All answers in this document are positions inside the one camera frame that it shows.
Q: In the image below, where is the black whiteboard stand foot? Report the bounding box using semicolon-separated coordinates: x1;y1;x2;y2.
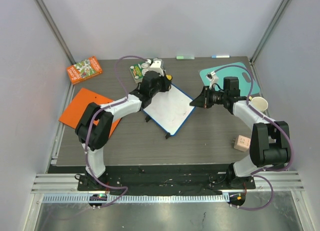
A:
145;116;151;123

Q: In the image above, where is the teal cutting board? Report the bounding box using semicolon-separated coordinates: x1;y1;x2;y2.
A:
199;65;251;96

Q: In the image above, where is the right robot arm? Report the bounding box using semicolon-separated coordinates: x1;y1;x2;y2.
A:
190;74;293;189

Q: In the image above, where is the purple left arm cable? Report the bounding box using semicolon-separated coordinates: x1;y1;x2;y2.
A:
83;55;151;207

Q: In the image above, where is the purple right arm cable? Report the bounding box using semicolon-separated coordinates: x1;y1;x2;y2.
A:
214;63;296;211

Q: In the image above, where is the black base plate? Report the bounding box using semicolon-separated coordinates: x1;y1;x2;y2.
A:
74;164;256;196

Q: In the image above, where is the orange illustrated book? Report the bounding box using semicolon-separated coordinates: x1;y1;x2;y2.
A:
66;56;103;85

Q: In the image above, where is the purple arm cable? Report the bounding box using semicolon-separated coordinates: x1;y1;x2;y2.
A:
214;63;296;211
83;55;151;207

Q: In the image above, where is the blue-framed whiteboard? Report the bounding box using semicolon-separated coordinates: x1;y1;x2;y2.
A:
143;84;195;137

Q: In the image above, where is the aluminium front rail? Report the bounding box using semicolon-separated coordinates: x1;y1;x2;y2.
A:
31;171;304;206

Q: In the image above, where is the white paper cup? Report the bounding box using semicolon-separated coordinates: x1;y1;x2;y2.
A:
251;96;269;112

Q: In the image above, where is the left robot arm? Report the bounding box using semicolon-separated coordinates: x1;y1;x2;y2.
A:
75;71;173;191

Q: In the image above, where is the green marker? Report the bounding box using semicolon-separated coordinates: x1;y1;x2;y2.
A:
176;55;195;60

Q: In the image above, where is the green illustrated book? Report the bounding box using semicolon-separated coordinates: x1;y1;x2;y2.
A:
129;61;160;84

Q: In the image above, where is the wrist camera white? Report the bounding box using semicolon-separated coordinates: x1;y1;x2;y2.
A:
146;58;165;76
206;71;219;90

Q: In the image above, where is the blue marker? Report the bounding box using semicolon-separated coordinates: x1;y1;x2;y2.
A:
211;55;230;59

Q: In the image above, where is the orange folder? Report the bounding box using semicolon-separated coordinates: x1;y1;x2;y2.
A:
59;88;113;129

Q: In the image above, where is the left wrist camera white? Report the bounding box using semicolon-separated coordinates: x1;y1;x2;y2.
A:
146;58;165;76

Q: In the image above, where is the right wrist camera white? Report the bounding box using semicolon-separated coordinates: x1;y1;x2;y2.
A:
206;71;219;90

